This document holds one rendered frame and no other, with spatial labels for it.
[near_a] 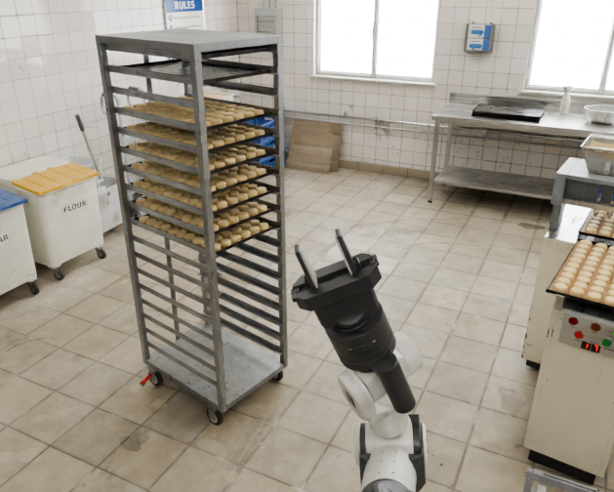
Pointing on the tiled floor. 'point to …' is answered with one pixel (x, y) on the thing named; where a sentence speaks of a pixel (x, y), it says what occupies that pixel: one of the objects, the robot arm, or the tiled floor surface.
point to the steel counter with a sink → (582, 127)
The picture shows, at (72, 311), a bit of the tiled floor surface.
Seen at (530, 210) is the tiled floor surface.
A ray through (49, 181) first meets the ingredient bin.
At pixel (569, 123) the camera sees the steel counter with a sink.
